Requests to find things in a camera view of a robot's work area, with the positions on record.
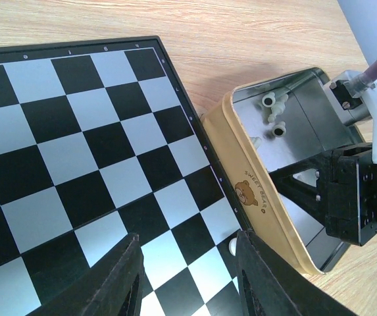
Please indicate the black silver chessboard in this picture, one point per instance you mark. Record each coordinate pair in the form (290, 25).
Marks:
(98, 139)

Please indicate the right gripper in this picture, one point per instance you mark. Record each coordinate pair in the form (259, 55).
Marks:
(362, 194)

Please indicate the gold tin with white pieces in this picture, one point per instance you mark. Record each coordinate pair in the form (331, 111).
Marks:
(264, 126)

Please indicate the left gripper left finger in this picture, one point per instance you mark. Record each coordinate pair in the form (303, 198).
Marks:
(113, 286)

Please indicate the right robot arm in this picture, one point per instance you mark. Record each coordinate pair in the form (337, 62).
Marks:
(298, 181)

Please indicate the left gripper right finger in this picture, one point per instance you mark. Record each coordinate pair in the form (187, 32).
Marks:
(268, 285)

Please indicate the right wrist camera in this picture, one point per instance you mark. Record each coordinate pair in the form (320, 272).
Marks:
(349, 110)

